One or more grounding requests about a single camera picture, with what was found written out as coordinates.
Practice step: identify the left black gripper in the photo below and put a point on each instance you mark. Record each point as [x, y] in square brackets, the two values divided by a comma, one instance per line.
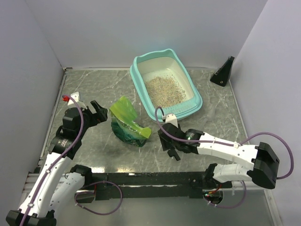
[100, 116]

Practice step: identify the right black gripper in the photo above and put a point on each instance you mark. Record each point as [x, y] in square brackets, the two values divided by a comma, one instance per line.
[165, 144]

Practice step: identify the black bag clip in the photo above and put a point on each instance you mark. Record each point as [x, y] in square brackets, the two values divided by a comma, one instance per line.
[172, 153]

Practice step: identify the green cat litter bag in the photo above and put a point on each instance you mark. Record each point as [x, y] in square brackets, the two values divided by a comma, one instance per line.
[123, 125]

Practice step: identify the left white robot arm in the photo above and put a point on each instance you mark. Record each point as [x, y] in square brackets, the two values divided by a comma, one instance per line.
[47, 197]

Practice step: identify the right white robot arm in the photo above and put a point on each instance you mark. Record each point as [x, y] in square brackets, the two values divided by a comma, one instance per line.
[256, 163]

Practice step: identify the cat litter in box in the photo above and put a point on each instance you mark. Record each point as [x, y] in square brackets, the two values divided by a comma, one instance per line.
[165, 92]

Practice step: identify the teal litter box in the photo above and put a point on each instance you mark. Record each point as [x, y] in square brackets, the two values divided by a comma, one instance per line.
[164, 63]

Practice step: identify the black wedge stand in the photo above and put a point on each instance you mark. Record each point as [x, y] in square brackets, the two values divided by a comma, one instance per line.
[222, 76]

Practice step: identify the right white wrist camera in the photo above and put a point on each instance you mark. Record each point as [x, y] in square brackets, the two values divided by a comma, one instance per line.
[172, 119]

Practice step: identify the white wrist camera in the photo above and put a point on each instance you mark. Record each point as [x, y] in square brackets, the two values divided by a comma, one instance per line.
[74, 100]
[172, 119]

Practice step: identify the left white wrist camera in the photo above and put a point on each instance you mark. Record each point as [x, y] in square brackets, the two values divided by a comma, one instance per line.
[74, 100]

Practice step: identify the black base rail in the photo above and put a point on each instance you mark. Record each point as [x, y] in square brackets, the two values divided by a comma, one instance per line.
[107, 186]

